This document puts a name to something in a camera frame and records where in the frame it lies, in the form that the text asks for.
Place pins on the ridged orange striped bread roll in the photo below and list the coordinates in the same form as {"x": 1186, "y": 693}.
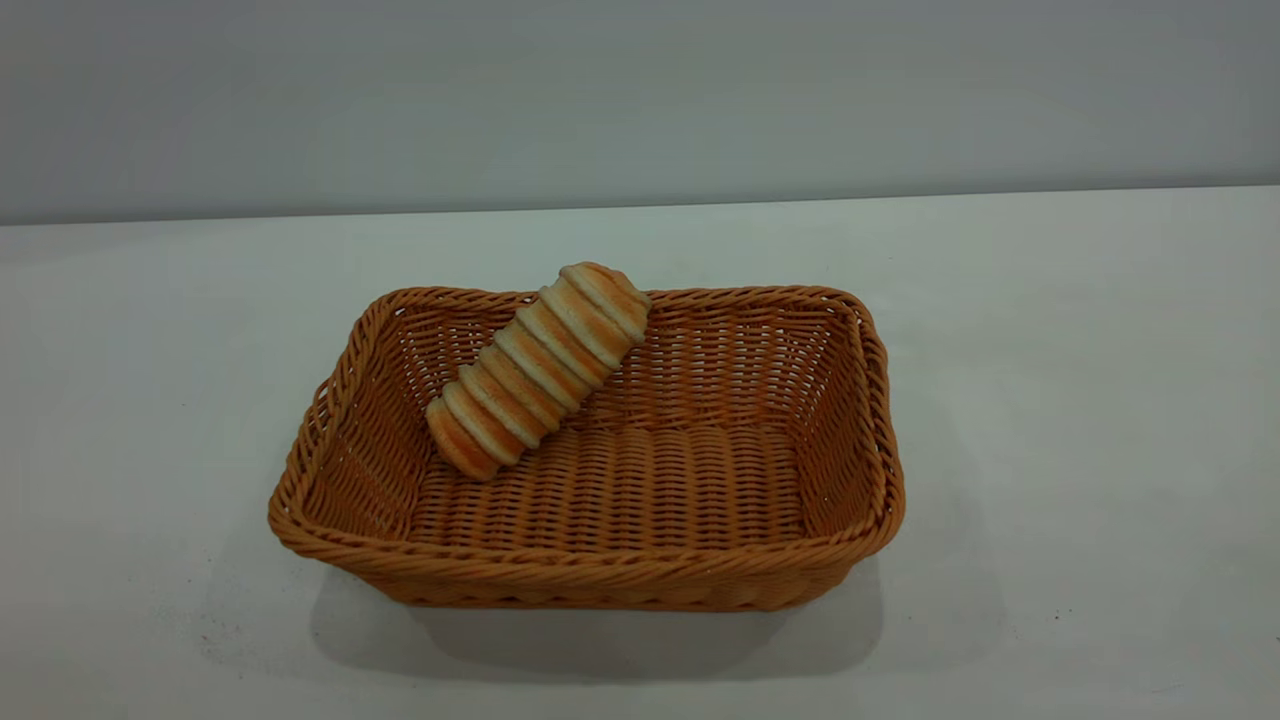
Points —
{"x": 535, "y": 370}

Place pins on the rectangular woven wicker basket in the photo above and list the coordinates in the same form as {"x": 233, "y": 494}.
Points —
{"x": 620, "y": 500}

